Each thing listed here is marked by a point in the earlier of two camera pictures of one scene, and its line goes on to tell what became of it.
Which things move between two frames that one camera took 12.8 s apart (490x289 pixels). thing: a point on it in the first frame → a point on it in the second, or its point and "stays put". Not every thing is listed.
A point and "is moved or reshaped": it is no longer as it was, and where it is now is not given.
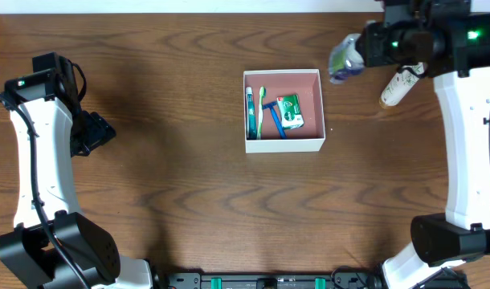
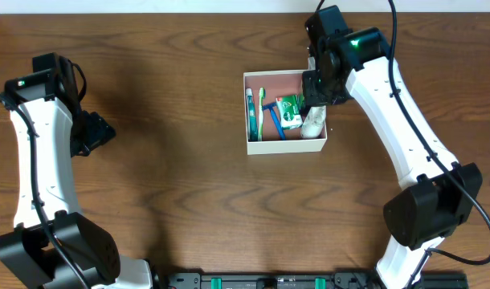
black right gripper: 370,44 → 314,93
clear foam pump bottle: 345,60 is moved or reshaped
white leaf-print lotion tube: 401,84 → 314,122
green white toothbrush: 262,95 stays put
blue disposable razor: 279,125 stays put
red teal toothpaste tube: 251,115 stays put
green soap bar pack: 290,111 stays put
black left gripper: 94,131 stays put
